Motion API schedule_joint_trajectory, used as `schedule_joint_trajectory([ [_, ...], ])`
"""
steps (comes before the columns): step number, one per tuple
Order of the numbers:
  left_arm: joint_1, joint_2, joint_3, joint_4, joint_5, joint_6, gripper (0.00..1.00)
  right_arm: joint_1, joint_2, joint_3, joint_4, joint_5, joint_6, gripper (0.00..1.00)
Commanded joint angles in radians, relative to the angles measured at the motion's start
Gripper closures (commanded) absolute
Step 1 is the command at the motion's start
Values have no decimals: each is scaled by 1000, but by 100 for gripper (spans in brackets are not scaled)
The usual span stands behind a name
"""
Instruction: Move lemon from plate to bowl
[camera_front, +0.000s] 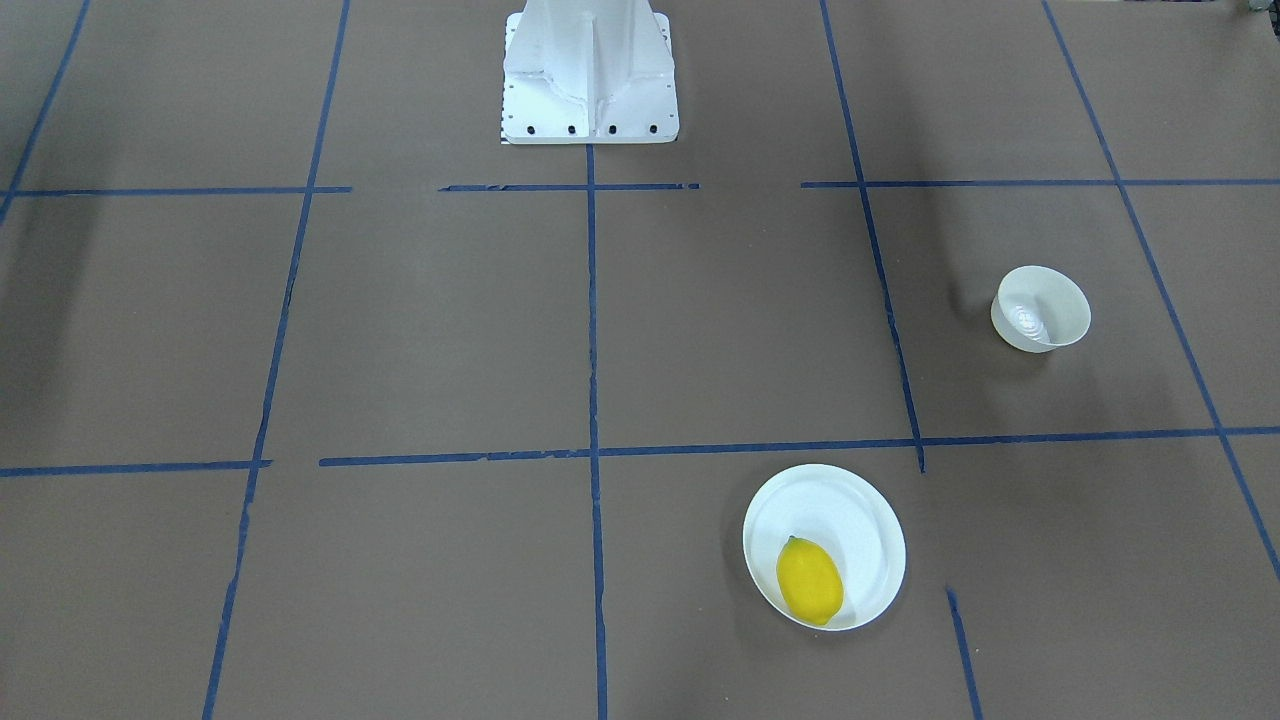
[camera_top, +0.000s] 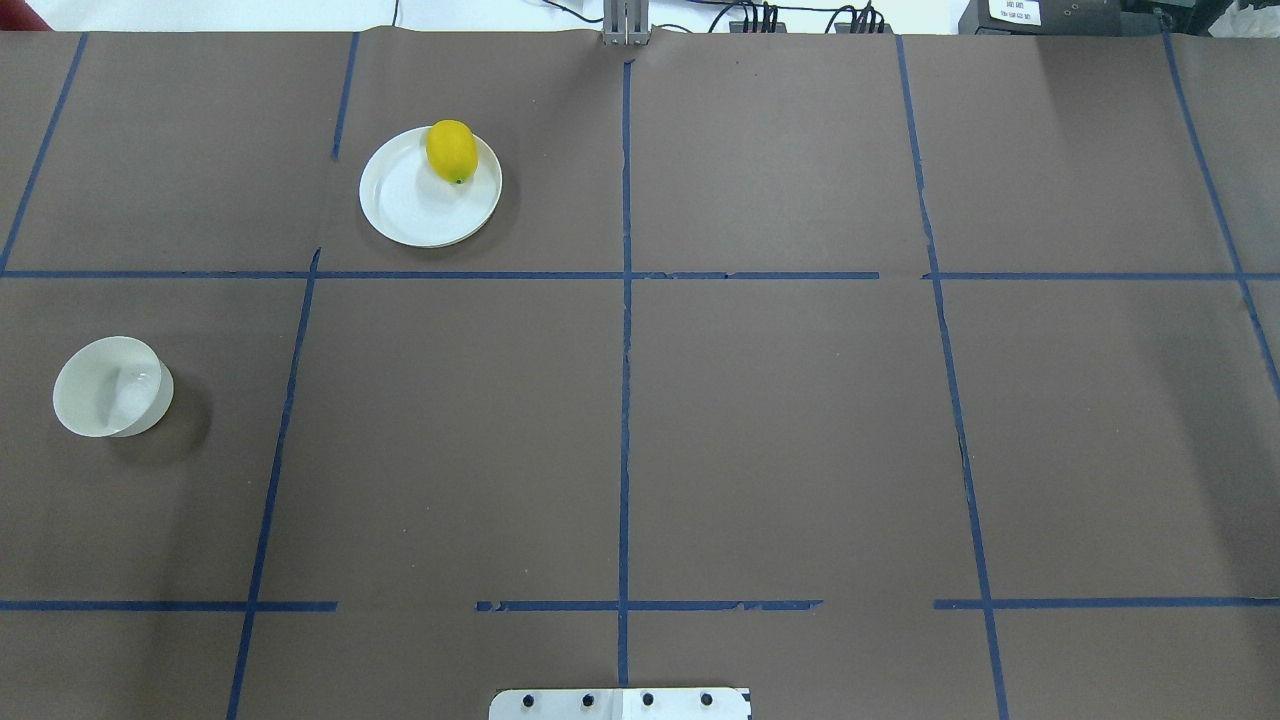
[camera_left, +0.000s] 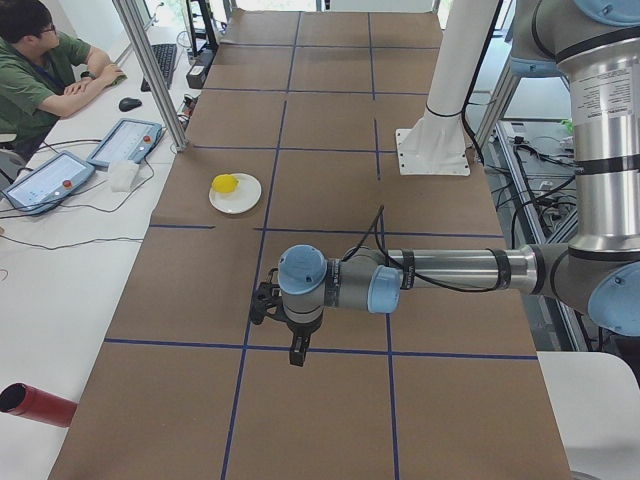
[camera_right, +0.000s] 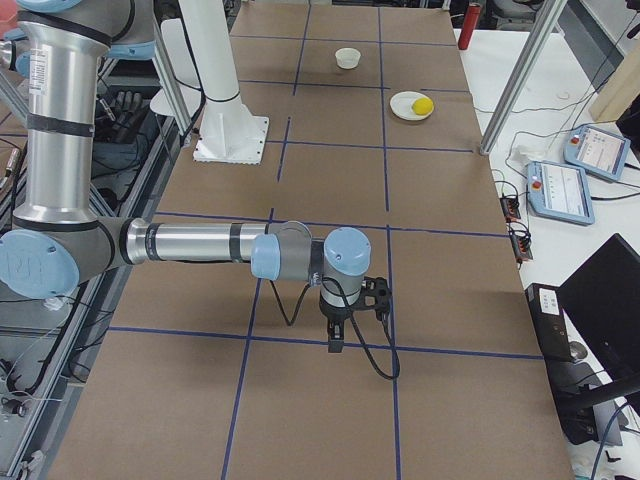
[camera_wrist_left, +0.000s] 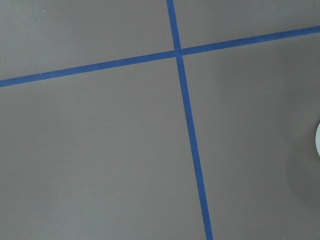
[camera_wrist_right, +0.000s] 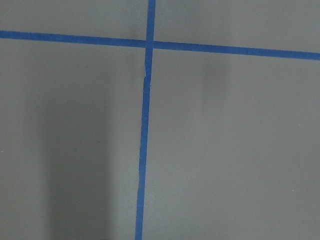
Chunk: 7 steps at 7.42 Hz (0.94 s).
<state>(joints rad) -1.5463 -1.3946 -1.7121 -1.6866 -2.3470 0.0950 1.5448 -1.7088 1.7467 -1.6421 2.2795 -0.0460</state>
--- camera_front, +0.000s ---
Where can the yellow lemon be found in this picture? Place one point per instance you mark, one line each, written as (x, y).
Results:
(810, 583)

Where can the white round plate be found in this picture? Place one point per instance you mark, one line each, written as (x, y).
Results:
(845, 515)

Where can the white small bowl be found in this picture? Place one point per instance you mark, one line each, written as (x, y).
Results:
(1036, 310)

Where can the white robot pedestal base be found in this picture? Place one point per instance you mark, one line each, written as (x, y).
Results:
(588, 72)

